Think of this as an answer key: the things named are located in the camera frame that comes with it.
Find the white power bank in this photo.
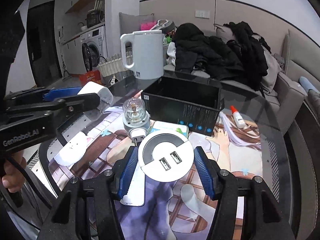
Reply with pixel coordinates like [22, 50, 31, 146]
[120, 179, 145, 207]

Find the round grey usb hub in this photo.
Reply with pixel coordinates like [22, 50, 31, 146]
[138, 129, 194, 183]

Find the glass dome plug night light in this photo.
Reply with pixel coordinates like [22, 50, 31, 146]
[123, 98, 150, 146]

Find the white square charger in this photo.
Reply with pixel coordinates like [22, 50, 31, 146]
[77, 81, 113, 121]

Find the red cap glue bottle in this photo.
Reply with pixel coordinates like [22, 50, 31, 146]
[230, 106, 246, 129]

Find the person's left hand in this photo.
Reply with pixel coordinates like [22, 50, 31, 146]
[2, 151, 27, 193]

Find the anime printed desk mat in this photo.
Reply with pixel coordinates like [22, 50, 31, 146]
[47, 107, 263, 239]

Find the red gift bag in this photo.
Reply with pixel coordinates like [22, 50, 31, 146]
[79, 70, 102, 86]

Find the white washing machine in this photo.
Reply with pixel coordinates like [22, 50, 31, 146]
[80, 24, 108, 72]

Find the woven laundry basket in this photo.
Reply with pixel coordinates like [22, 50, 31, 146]
[97, 54, 133, 86]

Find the black storage box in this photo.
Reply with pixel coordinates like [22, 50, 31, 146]
[141, 76, 225, 136]

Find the grey sofa cushion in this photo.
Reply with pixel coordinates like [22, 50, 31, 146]
[119, 12, 155, 36]

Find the white electric kettle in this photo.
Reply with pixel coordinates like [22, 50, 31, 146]
[120, 30, 164, 80]

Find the pink plush toy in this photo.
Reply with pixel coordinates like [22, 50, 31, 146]
[140, 21, 157, 31]

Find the black jacket pile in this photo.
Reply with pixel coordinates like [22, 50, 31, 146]
[172, 22, 271, 91]

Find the grey sofa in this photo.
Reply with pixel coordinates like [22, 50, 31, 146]
[118, 12, 320, 136]

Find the person lying under blanket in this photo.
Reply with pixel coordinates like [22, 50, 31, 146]
[308, 89, 320, 120]

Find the light blue pillow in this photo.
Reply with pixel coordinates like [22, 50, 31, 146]
[299, 76, 320, 93]

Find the wall switch plate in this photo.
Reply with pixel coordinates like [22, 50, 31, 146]
[195, 10, 210, 19]

